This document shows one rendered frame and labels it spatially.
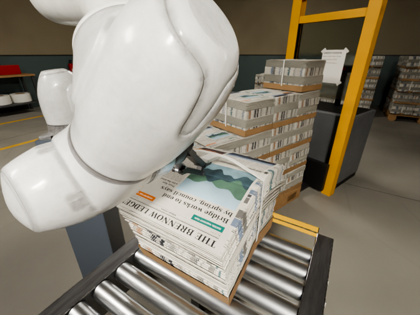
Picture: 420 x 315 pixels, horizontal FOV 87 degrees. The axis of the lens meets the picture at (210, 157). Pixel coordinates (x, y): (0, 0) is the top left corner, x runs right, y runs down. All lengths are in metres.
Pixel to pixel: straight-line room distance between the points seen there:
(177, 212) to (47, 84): 0.80
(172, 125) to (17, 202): 0.17
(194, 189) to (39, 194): 0.34
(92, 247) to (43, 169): 1.20
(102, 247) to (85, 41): 1.28
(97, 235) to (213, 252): 1.01
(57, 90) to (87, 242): 0.78
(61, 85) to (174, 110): 0.96
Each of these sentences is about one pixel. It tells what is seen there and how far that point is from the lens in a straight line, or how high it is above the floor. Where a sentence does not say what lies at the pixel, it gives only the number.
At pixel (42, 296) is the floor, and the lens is 1.89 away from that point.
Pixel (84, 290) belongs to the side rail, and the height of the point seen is 0.80.
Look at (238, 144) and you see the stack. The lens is 1.47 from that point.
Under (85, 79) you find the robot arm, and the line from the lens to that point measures 0.21.
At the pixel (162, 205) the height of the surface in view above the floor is 1.03.
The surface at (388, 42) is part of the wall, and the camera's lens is 7.87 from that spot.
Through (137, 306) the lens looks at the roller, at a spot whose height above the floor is 0.80.
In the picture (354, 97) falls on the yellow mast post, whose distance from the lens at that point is 2.30.
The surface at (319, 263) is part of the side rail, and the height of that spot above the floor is 0.80.
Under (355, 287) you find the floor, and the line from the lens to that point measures 1.86.
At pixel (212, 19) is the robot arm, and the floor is 1.35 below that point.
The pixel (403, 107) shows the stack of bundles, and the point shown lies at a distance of 6.35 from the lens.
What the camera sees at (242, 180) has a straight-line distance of 0.54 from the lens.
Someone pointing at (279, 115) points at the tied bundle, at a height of 0.93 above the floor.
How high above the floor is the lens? 1.33
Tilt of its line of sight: 25 degrees down
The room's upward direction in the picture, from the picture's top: straight up
